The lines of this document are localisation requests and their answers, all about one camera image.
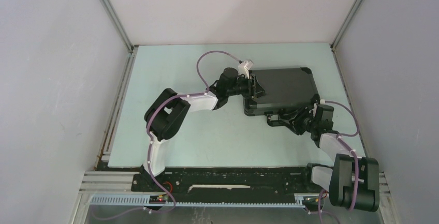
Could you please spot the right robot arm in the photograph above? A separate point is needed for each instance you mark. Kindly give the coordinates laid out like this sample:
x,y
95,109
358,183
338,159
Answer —
x,y
352,181

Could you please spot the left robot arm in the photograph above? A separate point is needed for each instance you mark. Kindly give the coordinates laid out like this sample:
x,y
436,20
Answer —
x,y
166,115

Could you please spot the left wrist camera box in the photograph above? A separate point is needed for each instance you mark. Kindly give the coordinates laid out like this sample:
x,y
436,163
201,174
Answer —
x,y
244,68

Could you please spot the right aluminium frame post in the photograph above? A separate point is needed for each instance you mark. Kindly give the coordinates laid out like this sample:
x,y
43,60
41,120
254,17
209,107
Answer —
x,y
346,23

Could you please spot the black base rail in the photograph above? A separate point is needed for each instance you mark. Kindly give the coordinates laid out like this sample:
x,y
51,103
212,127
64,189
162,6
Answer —
x,y
230,185

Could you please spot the black poker set case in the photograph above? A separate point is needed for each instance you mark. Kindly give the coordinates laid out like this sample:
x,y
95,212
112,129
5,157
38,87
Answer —
x,y
287,90

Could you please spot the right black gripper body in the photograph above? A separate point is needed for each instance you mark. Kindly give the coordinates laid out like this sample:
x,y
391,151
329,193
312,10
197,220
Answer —
x,y
304,121

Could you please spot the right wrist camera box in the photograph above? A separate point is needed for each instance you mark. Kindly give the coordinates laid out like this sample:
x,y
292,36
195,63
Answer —
x,y
316,106

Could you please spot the aluminium frame post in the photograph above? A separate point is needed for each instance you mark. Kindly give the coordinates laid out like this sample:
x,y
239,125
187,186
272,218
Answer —
x,y
114,18
346,23

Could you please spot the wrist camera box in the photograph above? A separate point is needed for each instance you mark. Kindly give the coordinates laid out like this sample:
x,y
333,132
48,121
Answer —
x,y
244,68
316,106

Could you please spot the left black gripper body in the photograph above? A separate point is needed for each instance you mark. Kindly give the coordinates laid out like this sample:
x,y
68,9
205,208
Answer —
x,y
243,87

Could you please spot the left aluminium frame post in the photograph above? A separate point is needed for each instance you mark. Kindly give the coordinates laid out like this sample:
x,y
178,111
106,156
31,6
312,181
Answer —
x,y
114,18

